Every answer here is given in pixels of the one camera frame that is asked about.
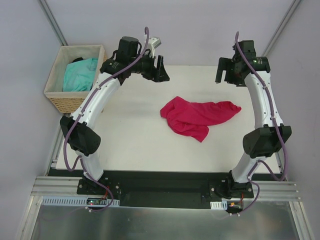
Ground aluminium frame post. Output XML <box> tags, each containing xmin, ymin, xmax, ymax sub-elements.
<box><xmin>252</xmin><ymin>0</ymin><xmax>303</xmax><ymax>58</ymax></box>
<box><xmin>37</xmin><ymin>0</ymin><xmax>68</xmax><ymax>46</ymax></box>

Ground pink t shirt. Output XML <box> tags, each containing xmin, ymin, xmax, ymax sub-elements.
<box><xmin>160</xmin><ymin>96</ymin><xmax>242</xmax><ymax>143</ymax></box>

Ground front aluminium rail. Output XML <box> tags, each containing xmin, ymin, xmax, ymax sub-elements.
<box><xmin>31</xmin><ymin>176</ymin><xmax>302</xmax><ymax>202</ymax></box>

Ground right white cable duct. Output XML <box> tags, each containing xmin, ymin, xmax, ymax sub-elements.
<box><xmin>210</xmin><ymin>200</ymin><xmax>228</xmax><ymax>211</ymax></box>

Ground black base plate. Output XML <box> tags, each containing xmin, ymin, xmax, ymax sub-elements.
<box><xmin>48</xmin><ymin>169</ymin><xmax>279</xmax><ymax>209</ymax></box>

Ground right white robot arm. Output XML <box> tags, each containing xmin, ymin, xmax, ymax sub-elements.
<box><xmin>214</xmin><ymin>40</ymin><xmax>292</xmax><ymax>199</ymax></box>

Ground teal t shirt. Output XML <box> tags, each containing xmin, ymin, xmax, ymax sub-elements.
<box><xmin>62</xmin><ymin>57</ymin><xmax>98</xmax><ymax>92</ymax></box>

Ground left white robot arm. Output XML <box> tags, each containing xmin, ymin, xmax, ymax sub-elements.
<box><xmin>60</xmin><ymin>36</ymin><xmax>170</xmax><ymax>195</ymax></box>

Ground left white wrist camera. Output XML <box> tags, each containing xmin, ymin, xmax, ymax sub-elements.
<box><xmin>147</xmin><ymin>36</ymin><xmax>162</xmax><ymax>58</ymax></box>

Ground left aluminium frame post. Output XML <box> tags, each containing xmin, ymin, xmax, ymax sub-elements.
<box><xmin>37</xmin><ymin>0</ymin><xmax>68</xmax><ymax>46</ymax></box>

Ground left white cable duct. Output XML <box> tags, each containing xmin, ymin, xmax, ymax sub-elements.
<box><xmin>42</xmin><ymin>196</ymin><xmax>120</xmax><ymax>208</ymax></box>

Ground wicker basket with liner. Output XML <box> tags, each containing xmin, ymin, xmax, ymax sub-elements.
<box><xmin>44</xmin><ymin>44</ymin><xmax>107</xmax><ymax>114</ymax></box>

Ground white cable duct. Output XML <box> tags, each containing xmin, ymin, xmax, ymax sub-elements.
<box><xmin>42</xmin><ymin>196</ymin><xmax>120</xmax><ymax>208</ymax></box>
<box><xmin>210</xmin><ymin>200</ymin><xmax>228</xmax><ymax>211</ymax></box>

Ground black garment in basket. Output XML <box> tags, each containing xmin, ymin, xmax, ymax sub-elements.
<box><xmin>71</xmin><ymin>57</ymin><xmax>84</xmax><ymax>63</ymax></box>

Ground right aluminium frame post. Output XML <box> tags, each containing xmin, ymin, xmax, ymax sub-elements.
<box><xmin>252</xmin><ymin>0</ymin><xmax>303</xmax><ymax>58</ymax></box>

